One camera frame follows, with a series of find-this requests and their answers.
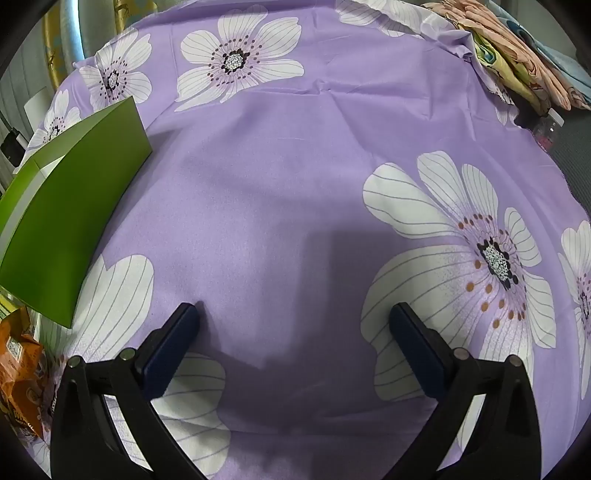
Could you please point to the white lampshade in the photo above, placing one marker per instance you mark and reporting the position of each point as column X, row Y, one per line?
column 36, row 110

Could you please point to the folded cloths pile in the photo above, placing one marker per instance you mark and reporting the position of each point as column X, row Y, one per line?
column 521, row 41

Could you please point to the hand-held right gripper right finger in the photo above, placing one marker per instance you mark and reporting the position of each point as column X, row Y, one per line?
column 415, row 350

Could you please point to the orange snack packet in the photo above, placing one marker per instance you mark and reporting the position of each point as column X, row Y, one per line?
column 18, row 364

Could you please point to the green cardboard box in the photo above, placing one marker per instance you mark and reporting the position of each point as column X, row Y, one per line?
column 69, row 207

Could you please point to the clear bottle with white cap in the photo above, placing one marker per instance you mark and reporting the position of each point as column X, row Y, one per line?
column 547, row 131

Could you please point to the grey curtain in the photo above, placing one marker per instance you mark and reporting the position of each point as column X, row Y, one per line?
column 92, row 23

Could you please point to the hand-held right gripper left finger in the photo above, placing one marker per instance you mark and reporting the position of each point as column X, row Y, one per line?
column 171, row 350

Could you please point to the purple floral tablecloth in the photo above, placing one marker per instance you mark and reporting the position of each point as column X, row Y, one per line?
column 277, row 184

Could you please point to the light blue folded cloth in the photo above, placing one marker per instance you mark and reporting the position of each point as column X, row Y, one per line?
column 531, row 23

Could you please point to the yellow green folded cloth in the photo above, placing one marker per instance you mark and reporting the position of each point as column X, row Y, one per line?
column 496, row 57

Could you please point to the gold patterned curtain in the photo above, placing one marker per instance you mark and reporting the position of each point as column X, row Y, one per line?
column 53, row 55

